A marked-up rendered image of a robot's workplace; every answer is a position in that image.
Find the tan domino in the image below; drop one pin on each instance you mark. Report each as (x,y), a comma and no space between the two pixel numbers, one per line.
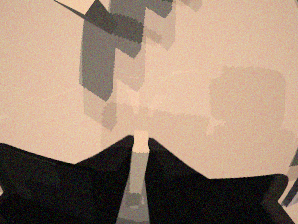
(137,169)
(93,12)

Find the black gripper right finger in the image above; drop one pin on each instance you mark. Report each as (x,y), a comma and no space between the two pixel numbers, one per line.
(176,194)

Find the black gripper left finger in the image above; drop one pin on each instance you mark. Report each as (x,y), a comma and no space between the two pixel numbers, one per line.
(90,190)

